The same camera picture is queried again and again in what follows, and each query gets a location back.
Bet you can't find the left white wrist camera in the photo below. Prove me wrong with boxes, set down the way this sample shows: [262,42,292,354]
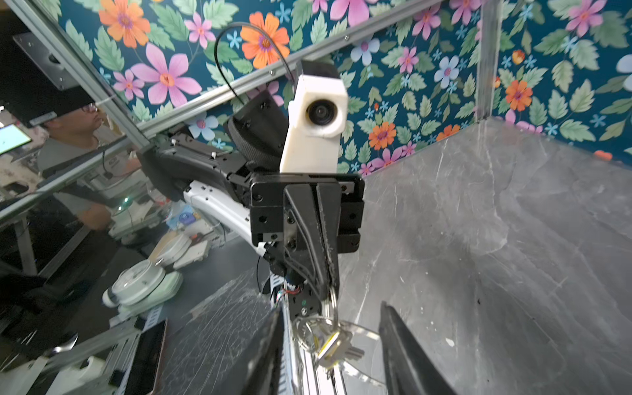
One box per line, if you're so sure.
[279,59,349,174]

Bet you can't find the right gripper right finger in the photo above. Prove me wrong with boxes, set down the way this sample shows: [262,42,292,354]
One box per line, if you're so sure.
[379,301,456,395]

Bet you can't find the keyring with coloured keys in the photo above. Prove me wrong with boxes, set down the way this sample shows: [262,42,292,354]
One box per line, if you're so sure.
[295,286,365,369]

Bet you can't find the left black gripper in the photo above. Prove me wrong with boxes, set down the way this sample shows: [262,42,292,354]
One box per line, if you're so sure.
[250,174,365,301]

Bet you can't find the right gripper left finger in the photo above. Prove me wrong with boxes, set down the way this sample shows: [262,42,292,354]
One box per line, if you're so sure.
[217,307,285,395]

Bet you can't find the left camera cable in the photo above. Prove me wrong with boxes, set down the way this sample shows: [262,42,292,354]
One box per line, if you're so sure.
[213,20,297,107]

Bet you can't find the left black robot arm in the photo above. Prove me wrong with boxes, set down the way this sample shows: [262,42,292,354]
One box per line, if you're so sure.
[140,92,365,301]

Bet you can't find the person behind glass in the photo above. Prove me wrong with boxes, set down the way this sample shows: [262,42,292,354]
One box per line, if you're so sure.
[37,105,141,230]

